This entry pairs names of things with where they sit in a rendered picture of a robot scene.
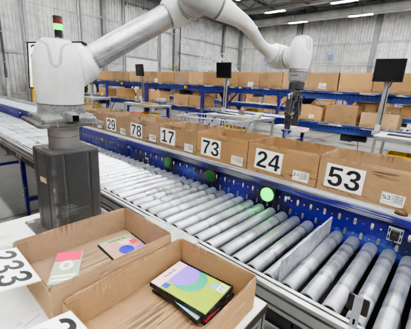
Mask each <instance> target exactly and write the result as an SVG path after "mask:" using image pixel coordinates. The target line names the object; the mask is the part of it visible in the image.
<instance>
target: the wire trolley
mask: <svg viewBox="0 0 411 329"><path fill-rule="evenodd" d="M191 114H198V116H199V114H204V113H196V112H195V113H189V114H180V115H177V116H179V117H180V120H181V116H182V117H183V121H184V120H185V117H187V122H188V117H189V118H190V122H192V120H191V118H197V119H198V118H200V124H202V119H207V121H206V122H210V124H211V120H212V119H213V121H214V120H220V121H222V126H223V121H226V122H227V121H229V128H230V122H231V121H232V124H231V125H232V126H233V129H234V123H233V122H235V123H236V122H239V123H246V125H243V124H242V128H243V126H245V131H249V130H250V132H251V129H254V128H256V124H255V120H257V119H259V118H260V117H261V116H263V115H264V113H262V114H256V115H253V116H252V117H237V116H226V117H233V118H236V119H237V118H239V120H240V118H246V121H233V120H226V119H217V118H216V119H214V116H220V117H221V116H223V117H224V115H216V114H204V117H202V116H201V117H194V116H191ZM185 115H186V116H185ZM188 115H189V116H188ZM205 115H212V116H213V118H211V116H210V118H206V117H205ZM256 116H258V117H257V118H253V117H256ZM209 119H210V121H208V120H209ZM247 119H248V120H247ZM251 119H252V120H251ZM220 121H219V122H218V126H220ZM203 122H204V120H203ZM248 122H249V126H248ZM250 122H252V125H251V126H250ZM253 122H254V125H255V127H254V125H253ZM212 123H216V126H217V122H212ZM225 124H228V123H225ZM236 126H238V124H236ZM239 126H240V124H239ZM247 126H248V130H246V128H247ZM250 127H251V128H250ZM225 129H226V125H225ZM252 133H253V131H252ZM254 133H255V130H254Z"/></svg>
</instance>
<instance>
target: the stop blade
mask: <svg viewBox="0 0 411 329"><path fill-rule="evenodd" d="M332 219H333V217H330V218H329V219H328V220H327V221H326V222H325V223H324V224H322V225H321V226H320V227H319V228H317V229H316V230H315V231H314V232H313V233H312V234H311V235H309V236H308V237H307V238H306V239H304V240H303V241H302V242H301V243H300V244H299V245H298V246H297V247H295V248H294V249H293V250H292V251H291V252H289V254H287V255H286V256H285V257H284V258H282V259H281V267H280V272H279V280H278V282H279V283H281V282H282V281H283V280H284V279H285V278H286V277H287V276H288V275H289V274H290V273H291V272H292V271H293V270H294V269H295V268H296V267H297V266H298V265H299V264H300V263H301V262H302V261H303V260H304V259H305V258H306V257H307V256H308V255H310V254H311V253H312V252H313V251H314V250H315V249H316V248H317V247H318V246H319V245H320V244H321V243H322V242H323V241H324V240H325V239H326V238H327V237H328V236H329V233H330V229H331V223H332Z"/></svg>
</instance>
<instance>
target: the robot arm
mask: <svg viewBox="0 0 411 329"><path fill-rule="evenodd" d="M202 16H207V17H209V18H211V19H214V20H216V21H219V22H222V23H225V24H228V25H231V26H234V27H236V28H238V29H239V30H240V31H242V32H243V33H244V34H245V36H246V37H247V38H248V39H249V40H250V42H251V43H252V44H253V46H254V47H255V48H256V49H257V50H258V51H259V52H260V53H261V54H263V55H264V56H265V57H266V63H267V64H268V66H269V67H271V68H272V69H289V75H288V81H290V82H289V86H288V89H290V90H291V92H290V94H287V98H286V105H285V109H284V115H285V116H286V118H285V123H284V129H290V125H291V120H292V126H297V123H298V118H299V115H301V105H302V98H303V95H301V90H302V91H303V90H304V87H305V83H304V82H306V81H307V75H308V70H309V66H310V64H311V59H312V38H311V37H310V36H308V35H298V36H295V38H294V39H293V41H292V43H291V46H290V47H287V46H285V45H282V44H278V43H275V44H268V43H267V42H266V41H265V40H264V39H263V37H262V36H261V34H260V32H259V30H258V28H257V26H256V25H255V23H254V22H253V21H252V20H251V19H250V18H249V17H248V16H247V15H246V14H245V13H244V12H243V11H242V10H241V9H240V8H239V7H238V6H237V5H235V4H234V3H233V2H232V1H231V0H162V1H161V2H160V5H159V6H157V7H155V8H153V9H151V10H150V11H148V12H146V13H145V14H143V15H141V16H139V17H137V18H135V19H133V20H132V21H130V22H128V23H126V24H125V25H122V26H121V27H119V28H117V29H116V30H114V31H112V32H110V33H108V34H107V35H104V36H103V37H101V38H99V39H98V40H96V41H94V42H92V43H91V44H88V45H87V46H85V47H84V45H81V44H73V43H72V42H71V41H70V40H67V39H57V38H50V37H41V38H40V39H39V40H38V41H37V42H36V44H35V46H34V48H33V51H32V54H31V68H32V77H33V86H34V90H35V96H36V100H37V112H30V113H28V117H29V118H33V119H36V120H38V121H40V122H41V123H42V124H52V123H71V122H83V121H96V117H95V116H91V115H89V114H86V113H85V106H84V87H85V86H87V85H88V84H90V83H91V82H93V81H94V80H96V79H97V78H98V77H99V74H100V69H101V68H103V67H104V66H106V65H108V64H109V63H111V62H112V61H115V60H116V59H118V58H120V57H121V56H123V55H125V54H127V53H129V52H130V51H132V50H134V49H135V48H137V47H139V46H141V45H143V44H144V43H146V42H147V41H149V40H151V39H153V38H155V37H156V36H158V35H160V34H161V33H163V32H165V31H167V30H169V29H170V28H172V29H178V28H180V27H183V26H184V25H187V24H190V23H192V22H193V21H195V20H197V19H198V18H199V17H202ZM293 107H294V114H293V117H292V116H291V113H292V109H293Z"/></svg>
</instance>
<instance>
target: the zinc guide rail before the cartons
mask: <svg viewBox="0 0 411 329"><path fill-rule="evenodd" d="M0 104H4V105H7V106H11V107H13V108H17V109H20V110H25V111H27V112H34V111H31V110H27V109H24V108H20V107H17V106H13V105H9V104H5V103H2V102H0ZM83 128H86V129H91V130H93V131H97V132H100V133H104V134H108V135H111V136H115V137H118V138H122V139H125V140H129V141H131V142H135V143H139V144H143V145H145V146H149V147H152V148H157V149H161V150H163V151H167V152H170V153H174V154H177V155H181V156H184V157H188V158H191V159H195V160H197V161H201V162H205V163H209V164H211V165H215V166H219V167H223V168H227V169H229V170H233V171H236V172H240V173H243V174H247V175H250V176H254V177H257V178H261V179H263V180H267V181H272V182H275V183H279V184H281V185H285V186H289V187H293V188H295V189H299V190H302V191H306V192H309V193H313V194H316V195H320V196H324V197H327V198H331V199H333V200H338V201H341V202H345V203H347V204H351V205H355V206H359V207H361V208H365V209H368V210H372V211H375V212H379V213H383V214H386V215H390V216H393V217H397V218H399V219H404V220H407V221H411V215H410V214H408V217H403V216H399V215H396V214H395V213H394V211H395V210H391V209H389V208H384V207H381V206H377V205H374V204H369V203H367V202H363V201H360V200H356V199H353V198H348V197H345V196H341V195H336V194H334V193H329V192H327V191H322V190H319V189H315V188H312V187H308V186H305V185H301V184H298V183H294V182H291V181H286V180H282V179H279V178H274V177H272V176H268V175H265V174H261V173H257V172H253V171H250V170H246V169H243V168H239V167H236V166H232V165H228V164H224V163H220V162H217V161H213V160H210V159H206V158H203V157H199V156H195V155H191V154H188V153H184V152H181V151H177V150H174V149H170V148H165V147H162V146H158V145H155V144H151V143H148V142H144V141H141V140H137V139H133V138H129V137H126V136H122V135H119V134H115V133H111V132H108V131H103V130H100V129H96V128H93V127H89V126H83Z"/></svg>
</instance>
